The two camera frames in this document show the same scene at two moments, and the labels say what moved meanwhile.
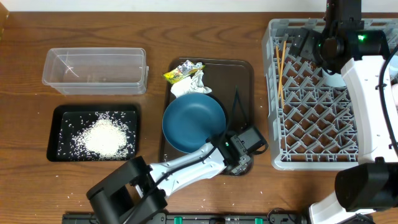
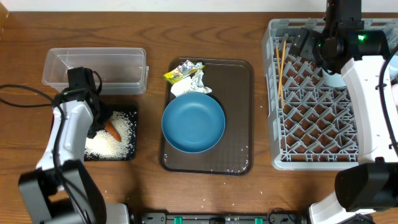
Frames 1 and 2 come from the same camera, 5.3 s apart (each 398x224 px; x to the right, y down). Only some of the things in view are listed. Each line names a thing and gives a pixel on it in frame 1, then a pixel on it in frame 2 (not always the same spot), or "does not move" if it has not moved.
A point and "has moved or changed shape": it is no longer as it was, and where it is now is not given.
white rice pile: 105,138 has moved or changed shape
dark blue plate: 190,119 does not move
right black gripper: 306,51 does not move
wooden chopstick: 282,68 does not move
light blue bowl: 335,79 does not move
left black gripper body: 246,165 → 101,119
